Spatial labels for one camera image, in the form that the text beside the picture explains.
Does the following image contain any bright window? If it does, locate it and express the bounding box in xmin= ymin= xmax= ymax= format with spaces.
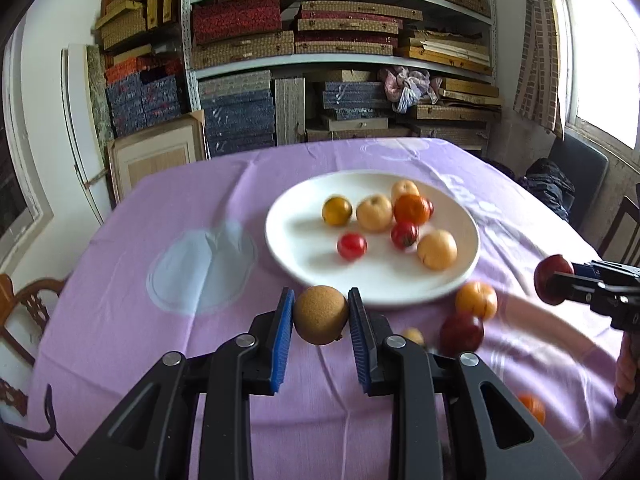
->
xmin=557 ymin=0 xmax=640 ymax=151

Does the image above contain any brown patterned curtain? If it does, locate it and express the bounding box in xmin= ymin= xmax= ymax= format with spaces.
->
xmin=513 ymin=0 xmax=568 ymax=138

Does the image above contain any orange yellow tomato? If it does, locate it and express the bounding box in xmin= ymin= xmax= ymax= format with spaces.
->
xmin=455 ymin=281 xmax=499 ymax=322

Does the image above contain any person's right hand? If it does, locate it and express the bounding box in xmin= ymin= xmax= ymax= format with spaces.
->
xmin=614 ymin=335 xmax=635 ymax=403

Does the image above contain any orange tangerine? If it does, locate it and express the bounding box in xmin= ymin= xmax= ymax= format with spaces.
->
xmin=393 ymin=193 xmax=432 ymax=226
xmin=517 ymin=393 xmax=547 ymax=426

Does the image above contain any purple printed tablecloth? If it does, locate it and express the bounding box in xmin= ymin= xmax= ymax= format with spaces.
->
xmin=27 ymin=137 xmax=640 ymax=480

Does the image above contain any pile of tan woven boxes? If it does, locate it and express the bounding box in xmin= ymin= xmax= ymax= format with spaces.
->
xmin=95 ymin=0 xmax=180 ymax=51

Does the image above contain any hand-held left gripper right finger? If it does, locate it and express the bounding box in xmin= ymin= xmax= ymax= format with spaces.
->
xmin=347 ymin=287 xmax=583 ymax=480

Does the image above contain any carved brown wooden chair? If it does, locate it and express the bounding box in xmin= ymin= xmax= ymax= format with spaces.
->
xmin=0 ymin=272 xmax=68 ymax=448

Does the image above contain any white leaning panel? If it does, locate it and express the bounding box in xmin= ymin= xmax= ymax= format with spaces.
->
xmin=61 ymin=42 xmax=113 ymax=211

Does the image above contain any black cable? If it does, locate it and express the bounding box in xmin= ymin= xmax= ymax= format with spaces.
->
xmin=0 ymin=384 xmax=76 ymax=456

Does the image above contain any white oval plate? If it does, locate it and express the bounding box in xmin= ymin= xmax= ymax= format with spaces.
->
xmin=264 ymin=170 xmax=481 ymax=309

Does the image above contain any upright tan woven box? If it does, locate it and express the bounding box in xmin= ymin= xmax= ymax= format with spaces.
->
xmin=274 ymin=77 xmax=306 ymax=147

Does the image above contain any black chair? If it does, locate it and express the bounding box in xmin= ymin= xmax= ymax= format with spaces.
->
xmin=547 ymin=132 xmax=610 ymax=228

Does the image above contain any stack of brown wooden boxes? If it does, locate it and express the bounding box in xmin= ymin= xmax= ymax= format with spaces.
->
xmin=407 ymin=77 xmax=505 ymax=136

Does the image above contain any small brown round fruit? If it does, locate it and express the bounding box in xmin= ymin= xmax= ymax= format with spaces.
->
xmin=292 ymin=285 xmax=349 ymax=346

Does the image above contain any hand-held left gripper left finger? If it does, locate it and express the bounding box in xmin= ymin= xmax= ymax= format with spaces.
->
xmin=59 ymin=287 xmax=297 ymax=480

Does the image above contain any stack of red patterned boxes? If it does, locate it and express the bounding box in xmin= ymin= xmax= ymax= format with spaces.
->
xmin=192 ymin=0 xmax=305 ymax=45

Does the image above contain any dark cloth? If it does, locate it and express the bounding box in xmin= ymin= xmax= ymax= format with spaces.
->
xmin=520 ymin=157 xmax=576 ymax=221

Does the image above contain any stack of blue patterned boxes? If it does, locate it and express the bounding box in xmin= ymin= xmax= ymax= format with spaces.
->
xmin=322 ymin=81 xmax=398 ymax=121
xmin=199 ymin=71 xmax=277 ymax=157
xmin=106 ymin=74 xmax=185 ymax=137

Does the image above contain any crumpled pink white cloth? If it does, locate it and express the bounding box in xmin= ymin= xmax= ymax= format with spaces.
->
xmin=378 ymin=66 xmax=443 ymax=113

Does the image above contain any yellow tomato with green stem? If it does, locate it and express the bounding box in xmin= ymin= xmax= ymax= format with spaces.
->
xmin=321 ymin=196 xmax=353 ymax=226

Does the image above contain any white metal shelf rack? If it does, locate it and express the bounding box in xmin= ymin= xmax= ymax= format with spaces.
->
xmin=181 ymin=0 xmax=498 ymax=158

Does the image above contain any green marbled panel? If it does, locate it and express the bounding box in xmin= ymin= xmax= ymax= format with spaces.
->
xmin=86 ymin=44 xmax=117 ymax=161

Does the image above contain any large pale yellow fruit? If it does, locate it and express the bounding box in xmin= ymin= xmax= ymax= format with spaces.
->
xmin=417 ymin=229 xmax=458 ymax=271

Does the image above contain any dark wooden chair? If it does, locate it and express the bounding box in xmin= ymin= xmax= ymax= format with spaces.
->
xmin=597 ymin=195 xmax=640 ymax=258

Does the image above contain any stack of yellow wooden boxes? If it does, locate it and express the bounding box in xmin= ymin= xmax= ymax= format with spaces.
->
xmin=395 ymin=27 xmax=493 ymax=76

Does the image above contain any white framed window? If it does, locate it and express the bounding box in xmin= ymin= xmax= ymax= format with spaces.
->
xmin=0 ymin=20 xmax=53 ymax=266

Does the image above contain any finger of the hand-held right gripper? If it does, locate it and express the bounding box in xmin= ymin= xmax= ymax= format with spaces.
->
xmin=554 ymin=272 xmax=602 ymax=306
xmin=570 ymin=260 xmax=608 ymax=281

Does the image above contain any red orange patterned box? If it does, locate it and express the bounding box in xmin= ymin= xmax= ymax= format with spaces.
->
xmin=105 ymin=56 xmax=183 ymax=86

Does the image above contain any dark red plum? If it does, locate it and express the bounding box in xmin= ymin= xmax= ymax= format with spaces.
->
xmin=533 ymin=254 xmax=576 ymax=307
xmin=439 ymin=312 xmax=485 ymax=357

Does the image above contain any wooden picture frame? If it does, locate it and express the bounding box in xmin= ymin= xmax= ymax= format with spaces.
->
xmin=107 ymin=110 xmax=208 ymax=203

